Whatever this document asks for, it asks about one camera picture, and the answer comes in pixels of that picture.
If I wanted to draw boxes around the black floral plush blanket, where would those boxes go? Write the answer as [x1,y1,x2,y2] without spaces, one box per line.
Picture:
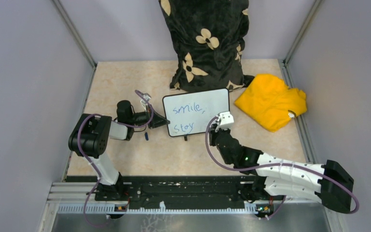
[158,0,254,92]

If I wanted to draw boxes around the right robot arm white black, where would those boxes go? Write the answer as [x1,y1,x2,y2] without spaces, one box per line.
[205,125,360,214]

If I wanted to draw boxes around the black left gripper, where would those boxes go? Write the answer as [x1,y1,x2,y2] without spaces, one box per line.
[129,104,171,129]

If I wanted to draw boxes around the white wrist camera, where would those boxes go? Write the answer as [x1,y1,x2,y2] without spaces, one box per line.
[140,93,151,110]
[214,111,234,132]

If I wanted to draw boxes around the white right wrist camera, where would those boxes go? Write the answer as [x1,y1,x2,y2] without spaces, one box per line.
[214,111,234,132]

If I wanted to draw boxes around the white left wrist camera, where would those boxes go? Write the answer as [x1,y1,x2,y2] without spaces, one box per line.
[140,93,151,110]

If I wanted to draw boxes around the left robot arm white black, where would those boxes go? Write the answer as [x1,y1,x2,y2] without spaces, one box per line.
[68,100,170,200]

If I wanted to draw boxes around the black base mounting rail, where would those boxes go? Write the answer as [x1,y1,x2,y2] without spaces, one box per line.
[64,175,282,218]

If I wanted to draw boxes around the yellow folded garment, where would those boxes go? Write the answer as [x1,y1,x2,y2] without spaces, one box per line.
[234,74,307,132]

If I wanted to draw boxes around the aluminium frame post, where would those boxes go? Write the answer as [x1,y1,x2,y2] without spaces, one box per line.
[51,0,97,69]
[283,0,324,67]

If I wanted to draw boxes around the left aluminium frame post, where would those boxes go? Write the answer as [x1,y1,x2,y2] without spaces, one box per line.
[51,0,97,69]

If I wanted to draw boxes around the right aluminium frame post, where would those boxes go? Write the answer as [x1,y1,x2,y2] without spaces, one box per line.
[283,0,324,67]

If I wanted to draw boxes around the small whiteboard black frame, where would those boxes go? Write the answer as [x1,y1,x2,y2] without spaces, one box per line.
[162,88,230,137]

